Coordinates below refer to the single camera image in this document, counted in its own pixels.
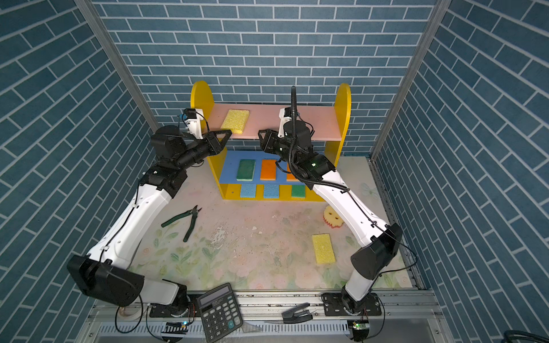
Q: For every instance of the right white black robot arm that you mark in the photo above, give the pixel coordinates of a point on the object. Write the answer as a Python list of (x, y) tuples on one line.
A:
[(379, 242)]

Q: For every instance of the black binder clip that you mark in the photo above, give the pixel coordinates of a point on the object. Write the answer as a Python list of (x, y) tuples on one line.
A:
[(297, 314)]

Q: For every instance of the yellow pink blue shelf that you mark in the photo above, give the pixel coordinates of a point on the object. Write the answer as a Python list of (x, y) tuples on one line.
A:
[(330, 125)]

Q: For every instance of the bright green sponge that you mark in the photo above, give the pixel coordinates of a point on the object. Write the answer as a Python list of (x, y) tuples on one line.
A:
[(298, 192)]

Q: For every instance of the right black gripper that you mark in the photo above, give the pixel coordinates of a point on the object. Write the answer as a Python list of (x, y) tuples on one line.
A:
[(269, 143)]

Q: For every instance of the orange sponge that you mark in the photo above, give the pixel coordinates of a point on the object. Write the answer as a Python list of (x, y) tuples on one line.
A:
[(268, 170)]

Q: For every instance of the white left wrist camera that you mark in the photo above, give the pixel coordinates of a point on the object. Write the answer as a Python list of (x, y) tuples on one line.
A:
[(193, 119)]

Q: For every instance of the dark green scrub sponge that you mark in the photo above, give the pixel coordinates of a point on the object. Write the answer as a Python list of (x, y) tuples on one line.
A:
[(245, 170)]

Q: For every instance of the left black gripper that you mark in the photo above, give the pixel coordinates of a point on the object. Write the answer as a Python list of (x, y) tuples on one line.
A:
[(216, 146)]

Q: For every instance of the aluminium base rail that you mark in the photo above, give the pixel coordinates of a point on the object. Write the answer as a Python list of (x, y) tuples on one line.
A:
[(390, 316)]

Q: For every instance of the pale yellow sponge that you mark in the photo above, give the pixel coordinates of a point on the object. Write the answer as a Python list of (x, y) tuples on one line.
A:
[(291, 178)]

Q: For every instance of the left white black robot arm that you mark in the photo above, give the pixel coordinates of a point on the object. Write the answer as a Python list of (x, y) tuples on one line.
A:
[(103, 272)]

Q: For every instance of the yellow smiley face sponge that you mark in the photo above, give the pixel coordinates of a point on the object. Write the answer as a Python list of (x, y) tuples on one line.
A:
[(332, 218)]

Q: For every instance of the black desk calculator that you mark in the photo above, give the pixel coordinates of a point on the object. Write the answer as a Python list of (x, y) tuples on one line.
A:
[(219, 312)]

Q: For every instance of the yellow sponge front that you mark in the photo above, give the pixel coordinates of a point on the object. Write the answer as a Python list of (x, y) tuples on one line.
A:
[(236, 120)]

